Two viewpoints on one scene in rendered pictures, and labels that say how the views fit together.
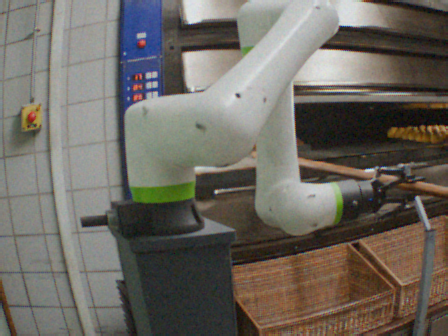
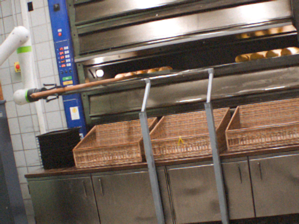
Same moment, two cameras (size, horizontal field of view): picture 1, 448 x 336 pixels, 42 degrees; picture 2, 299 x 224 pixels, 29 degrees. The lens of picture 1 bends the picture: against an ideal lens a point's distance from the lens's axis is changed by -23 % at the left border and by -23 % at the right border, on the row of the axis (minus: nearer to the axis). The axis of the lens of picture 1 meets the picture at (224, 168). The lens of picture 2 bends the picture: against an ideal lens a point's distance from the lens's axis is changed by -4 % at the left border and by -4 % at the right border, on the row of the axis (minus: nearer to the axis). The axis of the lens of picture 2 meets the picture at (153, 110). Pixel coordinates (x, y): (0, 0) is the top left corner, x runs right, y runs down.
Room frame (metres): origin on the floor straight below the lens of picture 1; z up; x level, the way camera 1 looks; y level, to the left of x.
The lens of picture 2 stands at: (-1.28, -3.35, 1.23)
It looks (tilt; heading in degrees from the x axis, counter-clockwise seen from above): 4 degrees down; 37
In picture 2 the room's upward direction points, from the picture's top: 9 degrees counter-clockwise
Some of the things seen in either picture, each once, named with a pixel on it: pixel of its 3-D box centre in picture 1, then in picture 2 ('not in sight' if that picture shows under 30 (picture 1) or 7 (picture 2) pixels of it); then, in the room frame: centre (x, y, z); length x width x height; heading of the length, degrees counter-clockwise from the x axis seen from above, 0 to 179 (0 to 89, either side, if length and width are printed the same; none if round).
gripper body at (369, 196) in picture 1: (370, 196); (42, 93); (1.53, -0.33, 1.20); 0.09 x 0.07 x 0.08; 106
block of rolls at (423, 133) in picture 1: (436, 132); (268, 53); (3.28, -1.19, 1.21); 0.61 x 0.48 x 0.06; 16
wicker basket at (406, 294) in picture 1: (426, 262); (189, 133); (2.44, -0.83, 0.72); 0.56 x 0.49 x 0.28; 105
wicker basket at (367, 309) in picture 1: (309, 300); (117, 142); (2.28, -0.26, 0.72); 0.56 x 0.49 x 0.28; 107
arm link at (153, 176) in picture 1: (162, 147); not in sight; (1.37, 0.11, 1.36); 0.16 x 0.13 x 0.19; 44
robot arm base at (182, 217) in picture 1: (137, 216); not in sight; (1.36, 0.17, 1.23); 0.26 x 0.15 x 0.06; 110
